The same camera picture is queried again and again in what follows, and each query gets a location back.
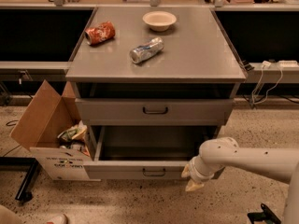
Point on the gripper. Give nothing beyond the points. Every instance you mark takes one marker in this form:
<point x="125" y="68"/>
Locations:
<point x="195" y="173"/>

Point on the grey drawer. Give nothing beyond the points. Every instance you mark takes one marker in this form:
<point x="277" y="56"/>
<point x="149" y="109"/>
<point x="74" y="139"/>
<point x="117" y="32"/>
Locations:
<point x="154" y="112"/>
<point x="146" y="152"/>

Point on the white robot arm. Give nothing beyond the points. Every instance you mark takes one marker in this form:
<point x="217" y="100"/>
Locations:
<point x="280" y="164"/>

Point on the grey top drawer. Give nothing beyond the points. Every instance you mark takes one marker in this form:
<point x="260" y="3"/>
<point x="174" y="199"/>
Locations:
<point x="154" y="112"/>

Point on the grey metal drawer cabinet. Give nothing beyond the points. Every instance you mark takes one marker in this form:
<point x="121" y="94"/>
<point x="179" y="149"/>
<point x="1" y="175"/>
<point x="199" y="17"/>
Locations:
<point x="196" y="62"/>

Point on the green black tool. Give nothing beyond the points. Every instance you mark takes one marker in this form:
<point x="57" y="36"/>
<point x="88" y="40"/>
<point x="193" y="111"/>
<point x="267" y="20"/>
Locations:
<point x="266" y="216"/>

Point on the trash in cardboard box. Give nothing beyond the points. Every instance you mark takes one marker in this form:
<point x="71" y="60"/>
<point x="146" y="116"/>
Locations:
<point x="75" y="138"/>

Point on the white shoe tip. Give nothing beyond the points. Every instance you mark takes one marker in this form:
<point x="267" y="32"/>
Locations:
<point x="60" y="219"/>

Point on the crushed silver blue can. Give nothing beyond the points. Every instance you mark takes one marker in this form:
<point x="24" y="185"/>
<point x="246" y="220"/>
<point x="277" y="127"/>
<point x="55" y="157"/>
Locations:
<point x="147" y="50"/>

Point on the white power strip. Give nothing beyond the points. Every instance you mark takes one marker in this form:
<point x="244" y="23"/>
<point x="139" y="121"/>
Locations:
<point x="288" y="64"/>

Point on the open cardboard box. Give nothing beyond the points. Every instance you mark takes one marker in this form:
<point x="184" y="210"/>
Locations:
<point x="47" y="115"/>

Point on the black metal stand leg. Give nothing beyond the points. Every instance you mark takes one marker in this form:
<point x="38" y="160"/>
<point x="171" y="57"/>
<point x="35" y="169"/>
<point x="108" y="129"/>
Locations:
<point x="29" y="168"/>

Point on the white paper bowl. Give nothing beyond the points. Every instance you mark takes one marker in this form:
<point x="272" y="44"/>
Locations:
<point x="159" y="21"/>

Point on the crushed orange soda can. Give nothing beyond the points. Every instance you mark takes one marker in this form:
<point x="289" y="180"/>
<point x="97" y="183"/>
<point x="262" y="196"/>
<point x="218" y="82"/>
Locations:
<point x="100" y="33"/>

